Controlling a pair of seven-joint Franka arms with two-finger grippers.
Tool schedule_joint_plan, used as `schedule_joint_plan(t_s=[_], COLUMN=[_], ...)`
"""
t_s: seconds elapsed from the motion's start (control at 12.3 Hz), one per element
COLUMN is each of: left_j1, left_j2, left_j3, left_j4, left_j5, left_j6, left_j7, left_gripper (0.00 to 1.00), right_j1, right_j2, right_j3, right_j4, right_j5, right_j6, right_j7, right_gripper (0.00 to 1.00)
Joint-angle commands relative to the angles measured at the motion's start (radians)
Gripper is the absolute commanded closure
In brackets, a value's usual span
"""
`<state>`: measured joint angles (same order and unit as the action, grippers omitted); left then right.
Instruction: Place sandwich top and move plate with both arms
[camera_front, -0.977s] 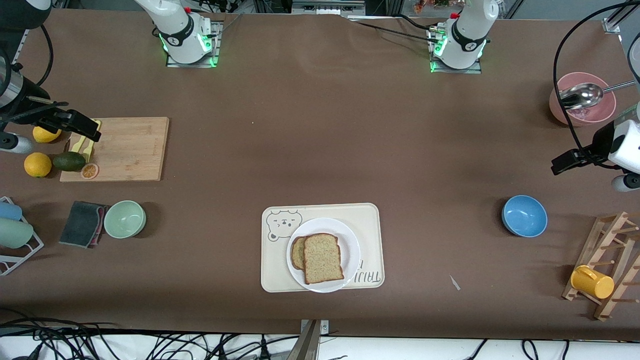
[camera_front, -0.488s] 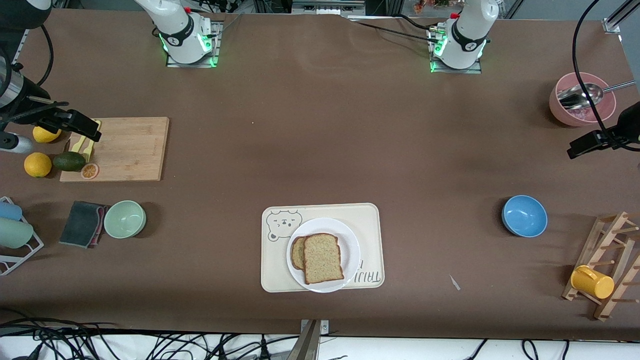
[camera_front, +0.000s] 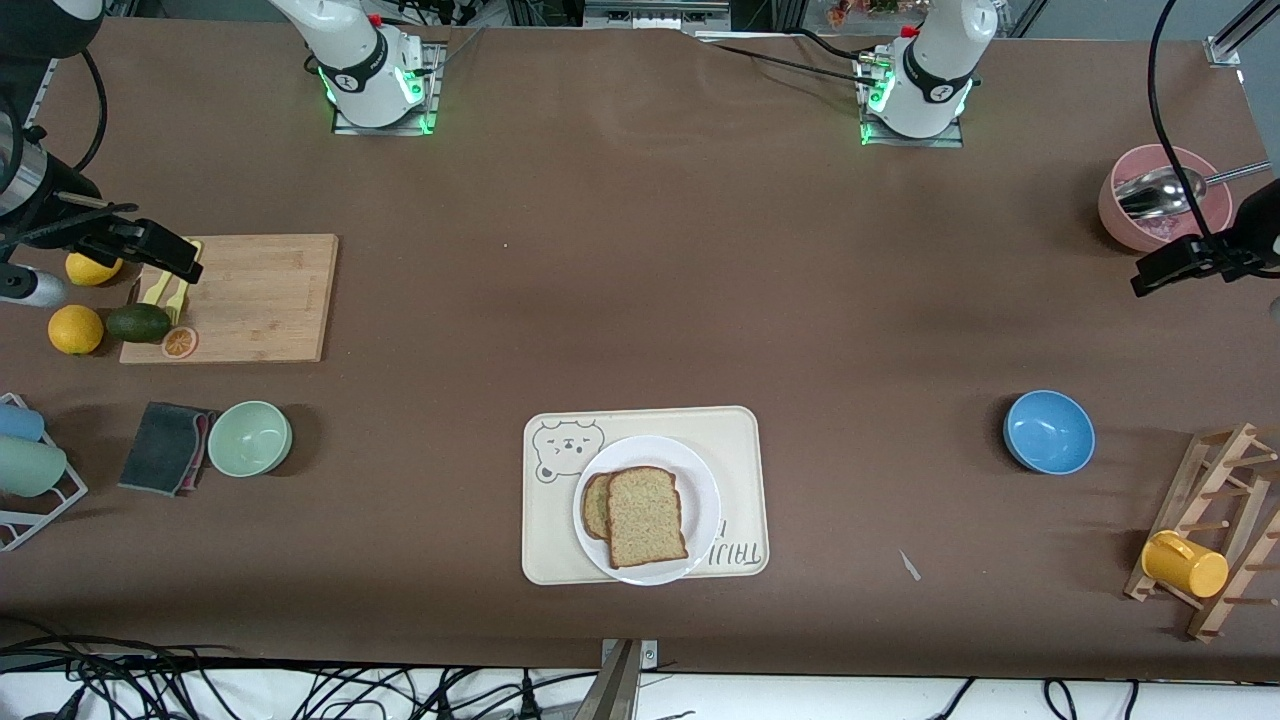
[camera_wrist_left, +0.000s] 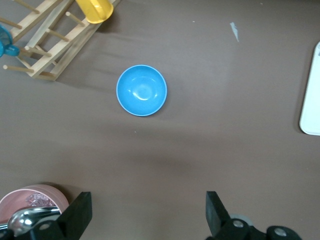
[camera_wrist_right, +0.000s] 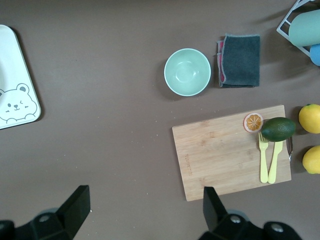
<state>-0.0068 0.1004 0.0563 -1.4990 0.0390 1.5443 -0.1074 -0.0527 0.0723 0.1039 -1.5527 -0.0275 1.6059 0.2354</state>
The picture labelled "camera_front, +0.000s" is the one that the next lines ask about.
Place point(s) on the white round plate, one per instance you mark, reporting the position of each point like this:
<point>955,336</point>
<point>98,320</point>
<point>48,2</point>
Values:
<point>700,500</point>

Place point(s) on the beige bear-print tray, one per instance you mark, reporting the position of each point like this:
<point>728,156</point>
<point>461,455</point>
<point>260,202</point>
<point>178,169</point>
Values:
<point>740,440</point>

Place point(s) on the pale green bowl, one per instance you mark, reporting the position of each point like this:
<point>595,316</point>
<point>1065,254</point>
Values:
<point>250,440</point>

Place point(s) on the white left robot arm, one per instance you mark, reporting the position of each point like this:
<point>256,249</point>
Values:
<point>935,60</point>

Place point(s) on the light blue cup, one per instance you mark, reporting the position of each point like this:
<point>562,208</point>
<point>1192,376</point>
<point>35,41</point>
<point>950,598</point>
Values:
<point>20,422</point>

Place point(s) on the orange slice toy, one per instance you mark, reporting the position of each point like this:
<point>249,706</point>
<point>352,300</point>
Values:
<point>180,343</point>

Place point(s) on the green avocado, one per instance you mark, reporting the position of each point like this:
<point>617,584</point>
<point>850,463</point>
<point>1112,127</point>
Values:
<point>138,323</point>

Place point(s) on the grey folded cloth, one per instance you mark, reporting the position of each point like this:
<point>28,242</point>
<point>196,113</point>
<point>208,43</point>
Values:
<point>160,445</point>

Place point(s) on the pale green cup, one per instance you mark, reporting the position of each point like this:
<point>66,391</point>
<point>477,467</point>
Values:
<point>30,468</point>

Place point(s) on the metal spoon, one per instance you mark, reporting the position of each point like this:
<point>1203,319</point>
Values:
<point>1160,192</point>

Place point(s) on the yellow lemon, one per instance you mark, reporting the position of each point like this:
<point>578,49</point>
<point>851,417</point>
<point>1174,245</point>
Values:
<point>95,272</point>

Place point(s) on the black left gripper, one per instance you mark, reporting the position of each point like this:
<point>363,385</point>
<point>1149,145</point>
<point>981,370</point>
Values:
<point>1256,231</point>

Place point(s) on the white paper scrap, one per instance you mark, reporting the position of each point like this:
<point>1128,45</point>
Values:
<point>908,565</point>

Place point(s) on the metal table edge bracket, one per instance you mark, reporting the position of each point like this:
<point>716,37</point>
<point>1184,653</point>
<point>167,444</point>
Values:
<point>620,690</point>

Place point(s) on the blue bowl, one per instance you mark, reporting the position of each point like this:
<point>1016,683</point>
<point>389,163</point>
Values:
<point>1050,432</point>

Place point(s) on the yellow mug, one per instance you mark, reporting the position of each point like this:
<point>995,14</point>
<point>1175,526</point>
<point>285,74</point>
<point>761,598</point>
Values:
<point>1185,565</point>

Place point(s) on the orange-yellow round citrus fruit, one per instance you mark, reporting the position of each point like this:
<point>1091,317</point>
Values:
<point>75,330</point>

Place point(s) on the clear crystal pieces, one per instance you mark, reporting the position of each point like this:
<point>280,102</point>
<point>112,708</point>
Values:
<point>1165,230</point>

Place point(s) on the aluminium frame rail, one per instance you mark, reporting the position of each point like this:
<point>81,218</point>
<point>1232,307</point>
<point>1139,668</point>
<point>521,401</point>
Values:
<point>655,15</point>

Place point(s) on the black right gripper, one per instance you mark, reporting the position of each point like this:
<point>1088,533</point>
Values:
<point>62,209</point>

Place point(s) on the pink bowl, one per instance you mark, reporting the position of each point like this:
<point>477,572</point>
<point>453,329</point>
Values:
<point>1115,225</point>

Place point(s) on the wooden mug rack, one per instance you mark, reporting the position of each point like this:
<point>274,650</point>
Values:
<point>1175,490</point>

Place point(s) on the aluminium corner profile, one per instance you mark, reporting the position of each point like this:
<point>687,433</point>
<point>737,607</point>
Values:
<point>1225,45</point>

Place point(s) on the wooden cutting board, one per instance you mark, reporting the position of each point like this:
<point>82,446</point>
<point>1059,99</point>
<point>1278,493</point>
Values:
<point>260,300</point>

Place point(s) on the pale toast bread slice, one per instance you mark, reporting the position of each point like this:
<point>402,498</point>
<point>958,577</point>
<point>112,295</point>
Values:
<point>645,520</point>

